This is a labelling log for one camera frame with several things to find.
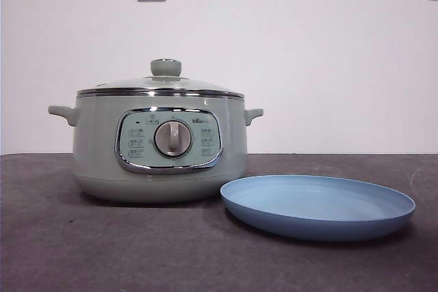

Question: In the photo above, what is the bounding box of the glass lid with green knob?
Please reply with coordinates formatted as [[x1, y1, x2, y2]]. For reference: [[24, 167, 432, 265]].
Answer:
[[76, 58, 246, 98]]

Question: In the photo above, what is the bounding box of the pale green electric steamer pot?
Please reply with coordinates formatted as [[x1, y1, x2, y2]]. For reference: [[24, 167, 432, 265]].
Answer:
[[47, 90, 265, 204]]

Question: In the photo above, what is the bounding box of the blue round plate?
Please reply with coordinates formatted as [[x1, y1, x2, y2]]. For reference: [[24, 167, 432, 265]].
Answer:
[[219, 174, 417, 242]]

